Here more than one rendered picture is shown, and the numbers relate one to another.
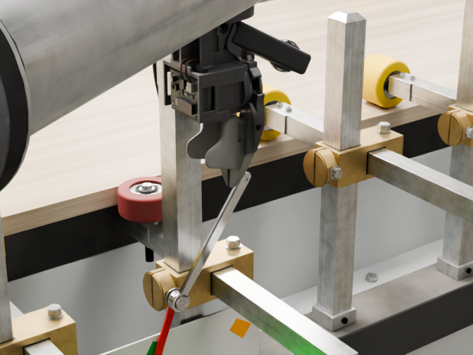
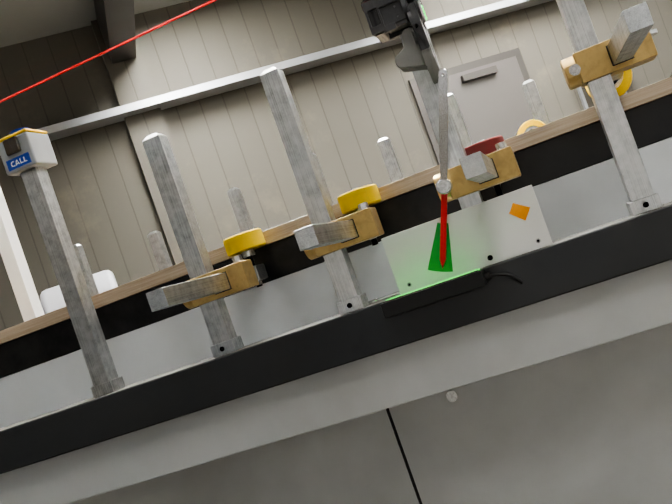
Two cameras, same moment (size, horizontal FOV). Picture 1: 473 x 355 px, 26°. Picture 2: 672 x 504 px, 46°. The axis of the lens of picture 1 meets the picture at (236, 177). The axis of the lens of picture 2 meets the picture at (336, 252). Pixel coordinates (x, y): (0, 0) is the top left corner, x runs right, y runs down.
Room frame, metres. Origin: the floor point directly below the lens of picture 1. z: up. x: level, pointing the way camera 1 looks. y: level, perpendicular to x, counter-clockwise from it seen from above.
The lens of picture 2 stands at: (0.10, -0.79, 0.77)
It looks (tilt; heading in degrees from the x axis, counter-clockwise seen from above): 1 degrees up; 51
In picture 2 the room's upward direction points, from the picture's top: 20 degrees counter-clockwise
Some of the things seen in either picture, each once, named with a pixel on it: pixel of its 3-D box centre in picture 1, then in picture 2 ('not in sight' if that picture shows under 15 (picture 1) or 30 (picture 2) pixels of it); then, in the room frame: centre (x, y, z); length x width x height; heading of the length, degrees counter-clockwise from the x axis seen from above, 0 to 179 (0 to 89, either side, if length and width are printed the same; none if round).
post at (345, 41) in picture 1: (339, 187); (601, 87); (1.25, -0.14, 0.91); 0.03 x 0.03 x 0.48; 35
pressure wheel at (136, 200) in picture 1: (148, 222); (491, 170); (1.26, 0.12, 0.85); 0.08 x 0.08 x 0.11
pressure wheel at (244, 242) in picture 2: not in sight; (250, 259); (0.97, 0.53, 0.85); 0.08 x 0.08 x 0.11
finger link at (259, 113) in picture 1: (245, 113); (416, 23); (1.04, -0.01, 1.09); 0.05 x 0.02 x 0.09; 36
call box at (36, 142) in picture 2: not in sight; (27, 154); (0.67, 0.68, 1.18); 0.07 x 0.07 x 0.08; 35
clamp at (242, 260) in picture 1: (197, 275); (476, 175); (1.13, 0.05, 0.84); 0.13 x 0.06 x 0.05; 125
